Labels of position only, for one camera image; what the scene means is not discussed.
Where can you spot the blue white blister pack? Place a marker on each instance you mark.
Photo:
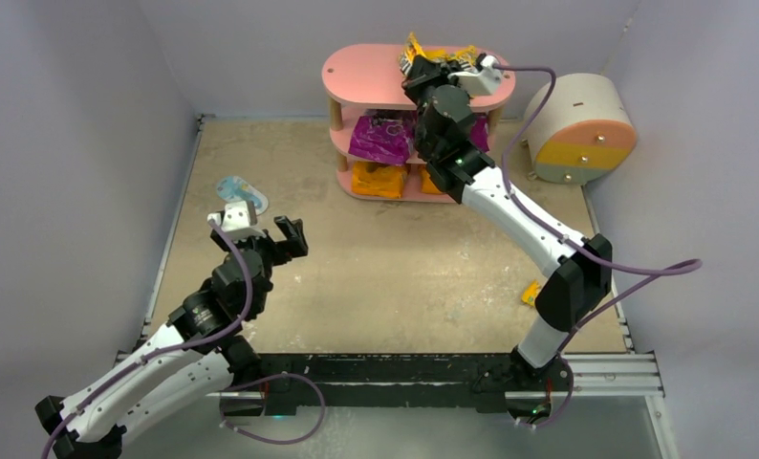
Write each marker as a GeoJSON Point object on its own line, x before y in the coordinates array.
{"type": "Point", "coordinates": [233, 189]}

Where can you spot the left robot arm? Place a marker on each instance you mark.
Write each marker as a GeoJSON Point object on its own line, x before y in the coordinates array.
{"type": "Point", "coordinates": [198, 350]}

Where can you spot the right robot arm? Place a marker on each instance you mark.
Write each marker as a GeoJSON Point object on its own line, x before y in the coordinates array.
{"type": "Point", "coordinates": [576, 267]}

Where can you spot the yellow m&m bag vertical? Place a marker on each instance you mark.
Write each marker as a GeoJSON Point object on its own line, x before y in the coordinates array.
{"type": "Point", "coordinates": [411, 49]}

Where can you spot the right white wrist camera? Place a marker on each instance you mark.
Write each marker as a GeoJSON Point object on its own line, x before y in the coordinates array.
{"type": "Point", "coordinates": [480, 77]}

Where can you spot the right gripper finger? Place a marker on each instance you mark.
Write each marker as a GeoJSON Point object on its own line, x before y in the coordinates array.
{"type": "Point", "coordinates": [416, 85]}
{"type": "Point", "coordinates": [420, 66]}

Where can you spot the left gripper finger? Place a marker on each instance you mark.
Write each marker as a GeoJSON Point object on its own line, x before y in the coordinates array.
{"type": "Point", "coordinates": [294, 244]}
{"type": "Point", "coordinates": [223, 241]}

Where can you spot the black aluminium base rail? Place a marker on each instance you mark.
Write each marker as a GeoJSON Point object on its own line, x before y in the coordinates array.
{"type": "Point", "coordinates": [485, 382]}

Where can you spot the pink three-tier shelf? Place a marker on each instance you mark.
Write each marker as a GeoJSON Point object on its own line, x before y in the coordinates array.
{"type": "Point", "coordinates": [367, 76]}

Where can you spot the yellow m&m bag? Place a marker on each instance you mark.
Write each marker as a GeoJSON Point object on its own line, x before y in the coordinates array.
{"type": "Point", "coordinates": [467, 55]}
{"type": "Point", "coordinates": [530, 293]}

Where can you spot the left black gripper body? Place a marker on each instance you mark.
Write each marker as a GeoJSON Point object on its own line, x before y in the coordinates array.
{"type": "Point", "coordinates": [272, 247]}

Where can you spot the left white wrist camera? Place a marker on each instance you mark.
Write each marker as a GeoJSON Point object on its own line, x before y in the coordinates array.
{"type": "Point", "coordinates": [238, 220]}

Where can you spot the round cream drawer cabinet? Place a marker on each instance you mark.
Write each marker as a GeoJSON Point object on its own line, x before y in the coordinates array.
{"type": "Point", "coordinates": [583, 131]}

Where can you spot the purple grape candy bag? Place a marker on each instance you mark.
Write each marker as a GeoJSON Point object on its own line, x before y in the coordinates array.
{"type": "Point", "coordinates": [479, 132]}
{"type": "Point", "coordinates": [383, 136]}

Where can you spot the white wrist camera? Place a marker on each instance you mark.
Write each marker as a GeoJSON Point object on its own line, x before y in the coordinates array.
{"type": "Point", "coordinates": [238, 220]}
{"type": "Point", "coordinates": [480, 77]}

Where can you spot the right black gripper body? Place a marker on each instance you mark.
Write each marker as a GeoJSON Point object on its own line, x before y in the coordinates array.
{"type": "Point", "coordinates": [422, 73]}

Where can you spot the large orange gummy candy bag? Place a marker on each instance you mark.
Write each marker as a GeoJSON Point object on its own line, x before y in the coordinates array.
{"type": "Point", "coordinates": [379, 180]}

